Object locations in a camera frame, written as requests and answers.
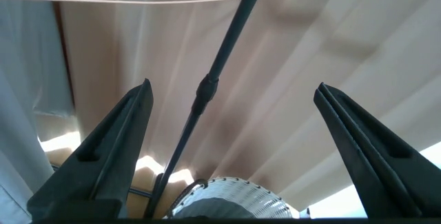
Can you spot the beige curtain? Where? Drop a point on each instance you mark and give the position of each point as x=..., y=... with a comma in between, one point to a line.
x=310, y=45

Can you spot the pale grey shorts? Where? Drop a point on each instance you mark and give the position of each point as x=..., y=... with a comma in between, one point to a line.
x=20, y=45

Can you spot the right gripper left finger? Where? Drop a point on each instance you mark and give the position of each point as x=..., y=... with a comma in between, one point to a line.
x=69, y=189

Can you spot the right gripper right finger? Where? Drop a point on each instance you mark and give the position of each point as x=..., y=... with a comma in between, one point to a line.
x=389, y=182

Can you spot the black clothes rack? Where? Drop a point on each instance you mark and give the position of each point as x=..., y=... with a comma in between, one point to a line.
x=227, y=45

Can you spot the white laundry basket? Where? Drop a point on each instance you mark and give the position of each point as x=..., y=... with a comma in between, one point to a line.
x=234, y=200

